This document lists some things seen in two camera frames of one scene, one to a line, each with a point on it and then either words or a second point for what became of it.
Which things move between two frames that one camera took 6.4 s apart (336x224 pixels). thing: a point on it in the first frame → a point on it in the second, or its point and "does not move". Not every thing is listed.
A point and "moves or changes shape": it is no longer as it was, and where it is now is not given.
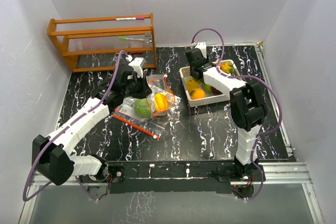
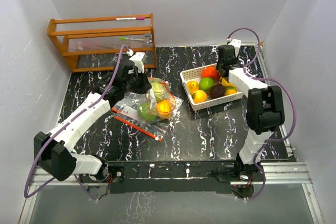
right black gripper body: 205,60 → 219,65
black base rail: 191,176 does not move
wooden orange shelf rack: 93,44 does not move
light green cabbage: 142,107 → 159,88
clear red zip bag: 158,105 moves or changes shape
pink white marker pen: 130,18 does not move
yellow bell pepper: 160,102 → 164,108
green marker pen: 127,38 does not move
